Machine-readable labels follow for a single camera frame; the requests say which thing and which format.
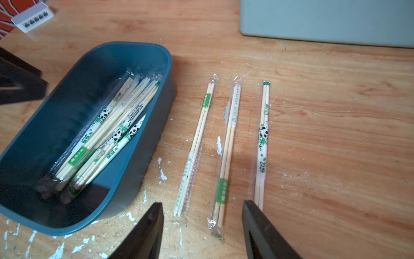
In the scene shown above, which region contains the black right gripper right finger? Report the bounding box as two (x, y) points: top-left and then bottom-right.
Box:
(241, 200), (301, 259)

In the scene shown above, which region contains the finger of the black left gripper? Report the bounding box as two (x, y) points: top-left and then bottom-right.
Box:
(1, 48), (48, 105)

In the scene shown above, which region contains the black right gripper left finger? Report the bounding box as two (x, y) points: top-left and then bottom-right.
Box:
(108, 202), (164, 259)

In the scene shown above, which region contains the chopsticks pair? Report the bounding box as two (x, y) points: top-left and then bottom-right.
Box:
(51, 77), (160, 193)
(60, 114), (146, 205)
(254, 81), (271, 210)
(173, 74), (219, 217)
(208, 77), (243, 241)
(35, 70), (135, 193)

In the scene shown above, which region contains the teal plastic storage box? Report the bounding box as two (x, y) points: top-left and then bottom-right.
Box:
(1, 42), (176, 236)

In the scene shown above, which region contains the wrapped chopsticks pair in box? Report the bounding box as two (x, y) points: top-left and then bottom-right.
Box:
(60, 114), (146, 205)
(51, 77), (160, 193)
(35, 70), (135, 193)

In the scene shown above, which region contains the grey lidded plastic container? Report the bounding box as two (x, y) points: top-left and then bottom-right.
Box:
(240, 1), (414, 48)

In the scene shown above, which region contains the white network switch box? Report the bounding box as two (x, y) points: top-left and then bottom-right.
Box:
(11, 1), (55, 33)

